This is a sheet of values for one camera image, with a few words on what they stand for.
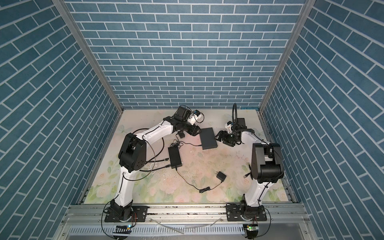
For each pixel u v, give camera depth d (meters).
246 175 0.87
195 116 0.88
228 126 0.91
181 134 1.04
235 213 0.74
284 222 0.78
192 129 0.85
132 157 0.56
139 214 0.74
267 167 0.49
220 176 0.85
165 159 0.91
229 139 0.85
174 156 0.92
